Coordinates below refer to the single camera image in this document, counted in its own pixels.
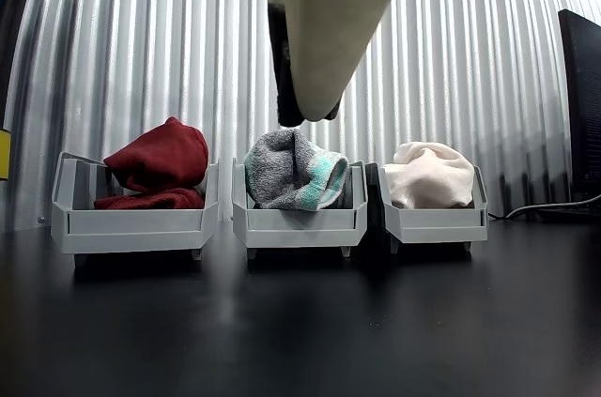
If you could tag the black computer monitor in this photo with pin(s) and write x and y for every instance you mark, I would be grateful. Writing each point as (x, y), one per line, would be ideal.
(584, 111)

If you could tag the white sock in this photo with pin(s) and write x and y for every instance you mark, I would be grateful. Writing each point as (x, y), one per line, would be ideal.
(432, 172)

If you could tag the yellow block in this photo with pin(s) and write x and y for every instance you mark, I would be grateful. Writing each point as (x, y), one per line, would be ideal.
(4, 153)

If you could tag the teal and grey sock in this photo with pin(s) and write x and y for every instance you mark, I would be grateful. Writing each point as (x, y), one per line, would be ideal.
(286, 172)

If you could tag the grey plastic bin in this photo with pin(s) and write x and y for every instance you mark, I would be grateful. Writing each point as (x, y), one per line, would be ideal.
(131, 230)
(300, 230)
(436, 228)

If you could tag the red sock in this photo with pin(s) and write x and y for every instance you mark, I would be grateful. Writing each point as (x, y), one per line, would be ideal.
(159, 157)

